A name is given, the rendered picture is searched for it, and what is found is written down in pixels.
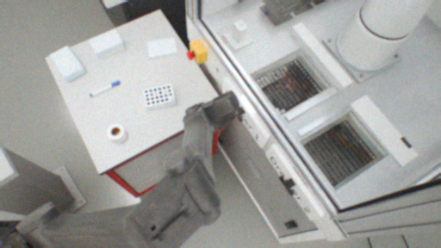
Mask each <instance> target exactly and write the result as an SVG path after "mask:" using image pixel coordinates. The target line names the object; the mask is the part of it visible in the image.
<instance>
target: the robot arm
mask: <svg viewBox="0 0 441 248"><path fill-rule="evenodd" d="M239 108H240V105H239V100H238V97H237V96H236V94H234V91H231V90H230V91H228V92H226V93H224V94H221V95H220V96H217V97H214V99H213V101H208V102H200V103H198V104H194V105H192V106H190V107H189V108H187V109H186V110H185V111H184V112H185V116H184V117H183V129H184V135H183V143H182V146H181V147H180V148H177V150H175V151H173V152H171V154H168V155H167V157H166V159H165V161H164V166H163V169H164V171H165V173H166V175H165V176H164V177H163V178H162V179H161V181H159V182H158V184H157V185H156V186H155V187H154V188H153V189H152V190H151V191H150V192H149V193H148V195H147V196H145V198H144V199H143V200H141V202H140V203H136V204H134V205H132V206H123V207H119V208H107V209H104V210H100V211H96V212H88V213H83V214H69V213H60V211H58V209H57V208H56V207H55V206H54V204H52V202H49V203H47V204H44V205H43V206H42V207H40V208H37V209H36V210H35V211H33V213H31V214H30V215H28V216H27V217H26V218H24V219H23V220H0V248H179V247H180V246H181V245H182V244H183V243H184V242H185V241H187V240H188V239H189V238H190V237H191V236H192V235H193V234H194V233H195V232H196V231H197V230H198V229H199V228H200V227H201V226H208V225H210V224H211V223H214V222H215V221H216V220H217V219H219V218H220V217H221V197H220V195H219V194H218V193H217V191H216V189H215V186H216V179H215V176H214V172H213V166H212V153H211V139H210V136H211V135H212V134H213V133H215V131H221V130H223V129H224V127H226V126H227V124H229V123H230V122H231V121H234V119H235V118H238V116H237V115H236V114H237V112H236V111H235V110H237V109H239ZM179 204H180V205H181V207H178V206H177V205H179Z"/></svg>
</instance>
